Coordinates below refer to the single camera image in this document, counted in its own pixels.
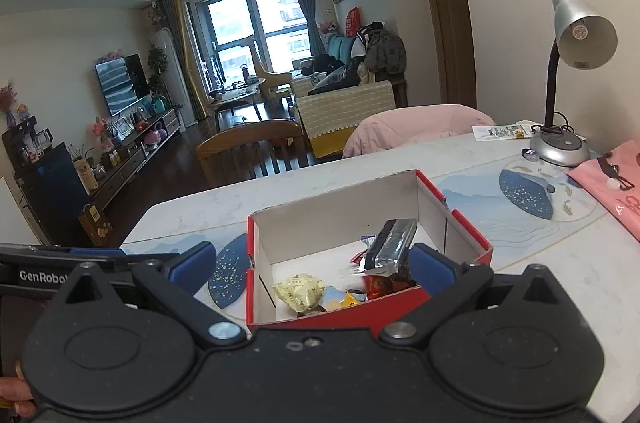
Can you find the red snack packet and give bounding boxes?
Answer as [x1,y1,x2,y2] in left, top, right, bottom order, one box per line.
[362,273,422,302]

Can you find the sofa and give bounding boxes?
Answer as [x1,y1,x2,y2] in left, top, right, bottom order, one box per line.
[292,33,406,114]

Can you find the pile of coats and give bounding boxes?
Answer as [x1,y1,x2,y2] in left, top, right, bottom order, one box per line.
[349,21,407,76]

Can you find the flat screen television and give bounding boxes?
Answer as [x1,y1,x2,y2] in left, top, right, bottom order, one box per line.
[94,53,151,118]

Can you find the dried flower bouquet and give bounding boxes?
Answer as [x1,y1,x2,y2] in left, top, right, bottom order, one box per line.
[0,83,19,129]

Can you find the white printed wrapper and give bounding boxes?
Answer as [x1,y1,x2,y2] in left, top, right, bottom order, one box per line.
[472,122,534,143]

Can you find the red cardboard box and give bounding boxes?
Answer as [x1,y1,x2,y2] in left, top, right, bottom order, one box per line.
[245,169,494,337]

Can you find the white cabinet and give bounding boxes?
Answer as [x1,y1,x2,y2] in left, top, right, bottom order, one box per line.
[0,175,38,249]

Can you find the wooden dining chair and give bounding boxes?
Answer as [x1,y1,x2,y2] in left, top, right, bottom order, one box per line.
[195,119,311,186]

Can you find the silver desk lamp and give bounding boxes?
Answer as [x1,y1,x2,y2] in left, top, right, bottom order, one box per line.
[519,0,619,168]

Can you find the silver foil snack packet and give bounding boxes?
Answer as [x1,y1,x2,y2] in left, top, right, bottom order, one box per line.
[363,218,419,277]

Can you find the yellow white sofa blanket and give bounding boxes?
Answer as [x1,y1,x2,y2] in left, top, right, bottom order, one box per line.
[295,80,397,159]

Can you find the pink flowers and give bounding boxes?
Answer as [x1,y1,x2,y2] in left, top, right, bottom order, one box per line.
[91,116,116,149]

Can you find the beige paper bag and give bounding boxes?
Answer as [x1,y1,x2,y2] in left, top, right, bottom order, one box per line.
[72,157,99,192]

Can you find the pale yellow snack packet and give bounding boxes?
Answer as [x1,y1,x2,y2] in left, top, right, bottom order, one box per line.
[272,272,327,310]

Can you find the light blue snack packet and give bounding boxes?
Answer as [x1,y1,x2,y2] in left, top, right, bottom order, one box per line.
[320,285,359,310]

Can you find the green potted plant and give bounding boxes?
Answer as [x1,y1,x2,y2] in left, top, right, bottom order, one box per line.
[146,45,171,96]

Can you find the pink jacket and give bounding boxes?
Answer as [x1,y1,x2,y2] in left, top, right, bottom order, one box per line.
[342,103,496,159]

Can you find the yellow grey curtain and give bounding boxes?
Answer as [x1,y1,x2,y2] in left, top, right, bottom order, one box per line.
[164,0,209,122]

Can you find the red bag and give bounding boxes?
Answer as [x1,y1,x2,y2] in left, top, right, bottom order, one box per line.
[343,6,362,38]

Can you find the dark wooden television console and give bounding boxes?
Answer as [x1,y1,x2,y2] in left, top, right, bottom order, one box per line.
[87,107,184,214]

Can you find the blue mountain print placemat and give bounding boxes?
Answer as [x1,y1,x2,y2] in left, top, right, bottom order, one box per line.
[120,230,251,312]
[430,152,624,270]

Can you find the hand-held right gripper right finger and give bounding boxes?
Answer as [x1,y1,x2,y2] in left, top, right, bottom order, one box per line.
[378,243,568,349]

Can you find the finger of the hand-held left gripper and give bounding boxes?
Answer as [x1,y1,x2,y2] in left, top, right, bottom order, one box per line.
[0,244,182,267]

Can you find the person's left hand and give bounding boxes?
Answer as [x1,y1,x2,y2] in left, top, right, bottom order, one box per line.
[0,360,37,410]

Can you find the black cabinet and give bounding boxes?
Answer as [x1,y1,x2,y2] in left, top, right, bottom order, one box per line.
[1,115,94,234]

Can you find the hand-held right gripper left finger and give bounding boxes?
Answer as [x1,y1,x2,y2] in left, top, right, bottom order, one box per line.
[65,241,248,349]

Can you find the wooden door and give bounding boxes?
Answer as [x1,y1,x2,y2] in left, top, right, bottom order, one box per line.
[405,0,476,109]

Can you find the wooden coffee table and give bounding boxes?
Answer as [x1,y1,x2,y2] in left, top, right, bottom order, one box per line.
[212,77,266,119]

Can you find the wooden lounge chair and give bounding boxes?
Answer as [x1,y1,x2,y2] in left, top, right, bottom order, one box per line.
[244,33,294,106]

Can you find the balcony glass door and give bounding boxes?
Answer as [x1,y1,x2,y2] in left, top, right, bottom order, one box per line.
[184,0,314,89]

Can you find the brown paper bag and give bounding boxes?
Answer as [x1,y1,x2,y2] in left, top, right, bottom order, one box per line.
[77,201,114,247]

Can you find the white standing air conditioner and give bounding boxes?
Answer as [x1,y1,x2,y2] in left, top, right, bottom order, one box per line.
[154,28,191,116]

